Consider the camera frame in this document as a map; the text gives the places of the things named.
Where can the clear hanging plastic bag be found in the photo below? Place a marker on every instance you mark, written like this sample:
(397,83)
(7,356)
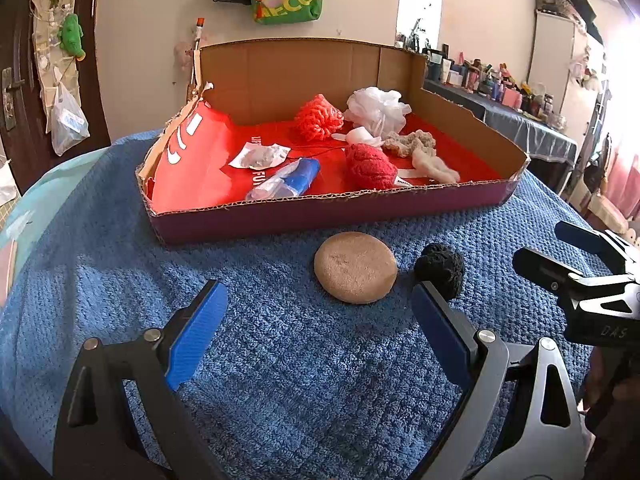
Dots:
(67,122)

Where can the shallow cardboard box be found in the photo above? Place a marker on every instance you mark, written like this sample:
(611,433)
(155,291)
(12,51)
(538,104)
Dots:
(310,70)

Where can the white mesh bath pouf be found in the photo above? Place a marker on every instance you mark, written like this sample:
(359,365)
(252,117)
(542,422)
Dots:
(377,107)

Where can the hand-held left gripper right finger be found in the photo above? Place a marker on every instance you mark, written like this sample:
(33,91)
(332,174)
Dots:
(440,330)

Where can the row of cosmetic bottles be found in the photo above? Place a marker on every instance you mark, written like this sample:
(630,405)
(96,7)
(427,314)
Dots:
(490,82)

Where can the orange knitted scrubber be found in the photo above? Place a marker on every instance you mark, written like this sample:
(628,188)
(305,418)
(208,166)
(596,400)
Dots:
(320,117)

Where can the teal bed sheet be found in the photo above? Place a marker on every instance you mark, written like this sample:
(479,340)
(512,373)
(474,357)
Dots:
(45,195)

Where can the pink curtain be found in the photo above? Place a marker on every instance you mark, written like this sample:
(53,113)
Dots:
(625,185)

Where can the orange tipped stick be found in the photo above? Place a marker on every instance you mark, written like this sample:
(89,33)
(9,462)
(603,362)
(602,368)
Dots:
(197,45)

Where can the red knitted yarn scrubber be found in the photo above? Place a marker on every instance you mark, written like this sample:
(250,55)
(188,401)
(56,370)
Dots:
(370,167)

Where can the green frog plush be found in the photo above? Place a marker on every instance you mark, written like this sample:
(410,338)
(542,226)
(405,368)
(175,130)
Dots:
(71,35)

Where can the grey cloth covered table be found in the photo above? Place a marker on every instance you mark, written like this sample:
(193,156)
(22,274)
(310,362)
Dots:
(525,132)

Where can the blue white bagged cloth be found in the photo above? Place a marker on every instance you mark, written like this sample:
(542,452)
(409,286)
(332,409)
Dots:
(290,177)

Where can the small white cloth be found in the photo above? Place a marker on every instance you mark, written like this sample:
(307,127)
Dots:
(359,136)

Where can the tall wall mirror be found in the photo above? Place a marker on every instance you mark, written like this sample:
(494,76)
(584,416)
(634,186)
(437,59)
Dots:
(420,5)

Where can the blue textured blanket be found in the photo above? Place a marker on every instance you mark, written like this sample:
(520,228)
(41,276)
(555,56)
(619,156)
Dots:
(300,400)

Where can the red plastic bag liner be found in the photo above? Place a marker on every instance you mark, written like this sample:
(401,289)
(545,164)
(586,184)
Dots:
(210,180)

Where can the dark wooden door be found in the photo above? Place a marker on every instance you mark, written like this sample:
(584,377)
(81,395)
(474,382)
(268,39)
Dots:
(20,20)

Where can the white crumpled wrapper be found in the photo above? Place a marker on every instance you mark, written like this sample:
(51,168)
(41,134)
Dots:
(260,156)

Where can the beige storage box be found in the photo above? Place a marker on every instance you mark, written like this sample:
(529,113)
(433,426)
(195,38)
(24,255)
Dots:
(607,212)

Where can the clear hanging pocket organizer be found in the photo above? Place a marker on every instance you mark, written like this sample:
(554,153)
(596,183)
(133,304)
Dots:
(47,75)

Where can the black knitted scrubber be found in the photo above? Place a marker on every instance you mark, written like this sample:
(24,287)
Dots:
(440,267)

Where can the round tan sponge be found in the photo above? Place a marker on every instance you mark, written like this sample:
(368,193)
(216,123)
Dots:
(355,267)

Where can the white wardrobe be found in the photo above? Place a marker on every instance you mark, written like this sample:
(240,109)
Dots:
(552,60)

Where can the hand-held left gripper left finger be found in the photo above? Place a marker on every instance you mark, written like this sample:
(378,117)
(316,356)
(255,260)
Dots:
(197,335)

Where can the person's right hand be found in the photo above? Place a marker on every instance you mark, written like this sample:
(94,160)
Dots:
(612,390)

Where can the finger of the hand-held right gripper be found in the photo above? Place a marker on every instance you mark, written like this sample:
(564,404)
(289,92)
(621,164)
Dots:
(542,265)
(580,237)

